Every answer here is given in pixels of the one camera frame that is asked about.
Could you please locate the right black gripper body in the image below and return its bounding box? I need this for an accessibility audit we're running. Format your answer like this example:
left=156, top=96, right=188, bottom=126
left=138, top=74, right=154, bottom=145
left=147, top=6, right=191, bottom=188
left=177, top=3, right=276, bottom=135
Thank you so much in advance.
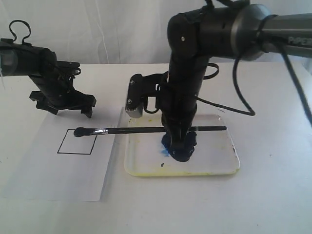
left=157, top=81, right=199, bottom=140

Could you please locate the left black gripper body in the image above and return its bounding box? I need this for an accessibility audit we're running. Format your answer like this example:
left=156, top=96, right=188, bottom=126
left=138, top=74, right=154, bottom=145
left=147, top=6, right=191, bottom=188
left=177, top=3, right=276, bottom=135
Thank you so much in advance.
left=29, top=61, right=96, bottom=111

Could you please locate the black paintbrush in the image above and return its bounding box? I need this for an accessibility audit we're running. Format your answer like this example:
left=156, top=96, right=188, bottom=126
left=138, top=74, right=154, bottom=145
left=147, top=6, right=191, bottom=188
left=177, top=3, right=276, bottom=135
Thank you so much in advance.
left=73, top=126, right=227, bottom=137

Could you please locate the white paper sheet with square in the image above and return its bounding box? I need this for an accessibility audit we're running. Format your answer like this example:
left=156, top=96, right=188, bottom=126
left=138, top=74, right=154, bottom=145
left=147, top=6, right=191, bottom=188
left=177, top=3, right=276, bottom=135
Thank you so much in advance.
left=0, top=107, right=121, bottom=201

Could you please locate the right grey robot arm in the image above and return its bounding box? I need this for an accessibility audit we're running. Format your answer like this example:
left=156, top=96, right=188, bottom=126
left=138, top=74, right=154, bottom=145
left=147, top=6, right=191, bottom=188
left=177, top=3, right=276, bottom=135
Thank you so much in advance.
left=157, top=0, right=312, bottom=150

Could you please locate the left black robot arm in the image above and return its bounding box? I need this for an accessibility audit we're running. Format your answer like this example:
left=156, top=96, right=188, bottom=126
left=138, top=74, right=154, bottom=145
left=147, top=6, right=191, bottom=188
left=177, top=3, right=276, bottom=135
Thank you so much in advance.
left=0, top=39, right=97, bottom=118

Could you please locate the dark blue paint blob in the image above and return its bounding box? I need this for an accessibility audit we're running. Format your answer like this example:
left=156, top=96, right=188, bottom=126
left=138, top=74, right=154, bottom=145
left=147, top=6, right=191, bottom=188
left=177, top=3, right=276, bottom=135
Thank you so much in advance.
left=161, top=132, right=197, bottom=162

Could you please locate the white plastic paint tray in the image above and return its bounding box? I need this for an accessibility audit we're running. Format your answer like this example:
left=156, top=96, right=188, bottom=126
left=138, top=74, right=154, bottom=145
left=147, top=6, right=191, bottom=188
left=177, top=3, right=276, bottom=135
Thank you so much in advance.
left=124, top=114, right=240, bottom=177

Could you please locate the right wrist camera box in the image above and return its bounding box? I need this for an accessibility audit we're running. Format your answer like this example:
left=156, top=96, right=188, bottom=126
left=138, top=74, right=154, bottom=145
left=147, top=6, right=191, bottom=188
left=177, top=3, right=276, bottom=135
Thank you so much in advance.
left=125, top=72, right=168, bottom=118

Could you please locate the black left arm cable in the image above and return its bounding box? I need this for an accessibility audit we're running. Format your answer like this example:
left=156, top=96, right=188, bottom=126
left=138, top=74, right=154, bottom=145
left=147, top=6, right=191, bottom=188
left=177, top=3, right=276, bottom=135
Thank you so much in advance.
left=8, top=20, right=32, bottom=44

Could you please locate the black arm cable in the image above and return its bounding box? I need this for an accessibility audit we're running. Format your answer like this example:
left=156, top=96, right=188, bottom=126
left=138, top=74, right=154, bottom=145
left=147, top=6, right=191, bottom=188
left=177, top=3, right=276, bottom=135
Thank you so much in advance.
left=8, top=20, right=32, bottom=44
left=197, top=14, right=312, bottom=117

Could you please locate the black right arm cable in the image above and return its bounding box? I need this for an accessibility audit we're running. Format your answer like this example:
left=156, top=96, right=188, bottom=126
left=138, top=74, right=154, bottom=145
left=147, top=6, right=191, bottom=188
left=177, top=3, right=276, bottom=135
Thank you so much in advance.
left=197, top=14, right=312, bottom=117

